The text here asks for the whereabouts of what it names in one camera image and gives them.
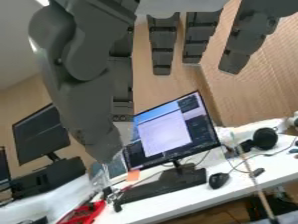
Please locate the black round headphones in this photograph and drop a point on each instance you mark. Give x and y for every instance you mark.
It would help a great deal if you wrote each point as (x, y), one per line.
(265, 138)

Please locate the lit computer screen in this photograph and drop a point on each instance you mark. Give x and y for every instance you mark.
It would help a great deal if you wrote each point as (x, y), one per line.
(170, 130)

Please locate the black mouse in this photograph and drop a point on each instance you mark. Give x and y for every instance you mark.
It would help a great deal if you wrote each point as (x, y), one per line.
(218, 180)

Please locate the dark computer screen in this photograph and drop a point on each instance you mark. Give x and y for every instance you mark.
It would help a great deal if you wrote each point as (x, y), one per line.
(40, 133)

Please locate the black keyboard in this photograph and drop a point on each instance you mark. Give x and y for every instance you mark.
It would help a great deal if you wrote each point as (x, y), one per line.
(164, 186)

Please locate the thin stick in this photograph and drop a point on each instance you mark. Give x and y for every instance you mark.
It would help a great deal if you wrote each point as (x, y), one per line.
(260, 190)

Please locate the orange sticky note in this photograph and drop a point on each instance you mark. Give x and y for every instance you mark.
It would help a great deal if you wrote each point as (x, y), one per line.
(132, 175)

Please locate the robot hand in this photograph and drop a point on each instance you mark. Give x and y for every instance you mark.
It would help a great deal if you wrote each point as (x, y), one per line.
(84, 66)

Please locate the white desk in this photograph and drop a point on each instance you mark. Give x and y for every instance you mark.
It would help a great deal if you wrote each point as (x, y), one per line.
(200, 200)

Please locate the black case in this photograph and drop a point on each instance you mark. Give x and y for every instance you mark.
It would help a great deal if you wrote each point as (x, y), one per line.
(48, 178)

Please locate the red tray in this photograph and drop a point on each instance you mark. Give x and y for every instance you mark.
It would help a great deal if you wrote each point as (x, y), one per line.
(81, 213)

